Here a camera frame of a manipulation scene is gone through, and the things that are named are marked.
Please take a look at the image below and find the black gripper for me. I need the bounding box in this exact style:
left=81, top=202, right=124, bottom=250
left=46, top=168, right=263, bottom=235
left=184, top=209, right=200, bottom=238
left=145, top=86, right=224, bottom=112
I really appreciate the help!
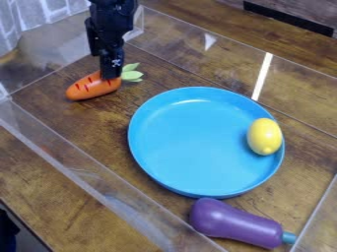
left=84, top=0, right=137, bottom=80

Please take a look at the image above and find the orange toy carrot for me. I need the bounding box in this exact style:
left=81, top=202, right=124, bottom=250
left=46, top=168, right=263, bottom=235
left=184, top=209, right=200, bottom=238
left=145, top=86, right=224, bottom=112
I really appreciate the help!
left=65, top=63, right=143, bottom=100

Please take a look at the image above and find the blue round tray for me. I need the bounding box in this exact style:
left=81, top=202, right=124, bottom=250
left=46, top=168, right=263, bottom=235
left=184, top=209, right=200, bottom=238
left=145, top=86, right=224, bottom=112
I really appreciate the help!
left=127, top=87, right=284, bottom=199

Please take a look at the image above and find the white patterned curtain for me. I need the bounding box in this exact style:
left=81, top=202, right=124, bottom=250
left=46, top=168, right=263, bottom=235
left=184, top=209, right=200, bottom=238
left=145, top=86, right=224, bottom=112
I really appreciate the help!
left=0, top=0, right=89, bottom=57

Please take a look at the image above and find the yellow toy lemon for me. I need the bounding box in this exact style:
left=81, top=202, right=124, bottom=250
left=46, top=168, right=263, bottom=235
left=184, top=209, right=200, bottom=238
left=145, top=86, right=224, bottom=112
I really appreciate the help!
left=246, top=118, right=283, bottom=156

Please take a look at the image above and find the purple toy eggplant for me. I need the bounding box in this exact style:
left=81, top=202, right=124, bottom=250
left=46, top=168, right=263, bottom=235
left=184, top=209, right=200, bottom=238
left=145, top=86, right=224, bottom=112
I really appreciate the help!
left=189, top=198, right=295, bottom=249

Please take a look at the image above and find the clear acrylic enclosure wall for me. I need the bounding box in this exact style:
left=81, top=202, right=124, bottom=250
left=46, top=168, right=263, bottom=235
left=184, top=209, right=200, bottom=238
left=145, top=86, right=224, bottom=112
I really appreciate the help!
left=0, top=0, right=337, bottom=252

